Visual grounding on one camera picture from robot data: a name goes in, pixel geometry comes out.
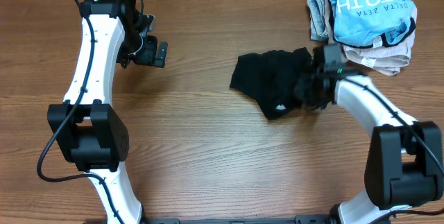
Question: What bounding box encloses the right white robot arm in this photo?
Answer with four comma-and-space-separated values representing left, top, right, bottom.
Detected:
293, 69, 443, 223

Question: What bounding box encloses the light blue printed t-shirt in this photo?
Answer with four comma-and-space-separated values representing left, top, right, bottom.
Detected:
329, 0, 416, 48

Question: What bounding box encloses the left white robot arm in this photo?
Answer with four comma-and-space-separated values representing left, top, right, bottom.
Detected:
37, 0, 168, 223

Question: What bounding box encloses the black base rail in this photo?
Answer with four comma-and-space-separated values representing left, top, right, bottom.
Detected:
143, 214, 341, 224

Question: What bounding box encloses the grey folded garment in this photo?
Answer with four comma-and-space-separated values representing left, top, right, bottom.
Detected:
307, 0, 334, 43

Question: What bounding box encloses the black t-shirt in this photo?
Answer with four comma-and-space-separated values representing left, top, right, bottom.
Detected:
230, 47, 311, 120

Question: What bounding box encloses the beige folded garment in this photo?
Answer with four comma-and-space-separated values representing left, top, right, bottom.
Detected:
324, 0, 416, 77

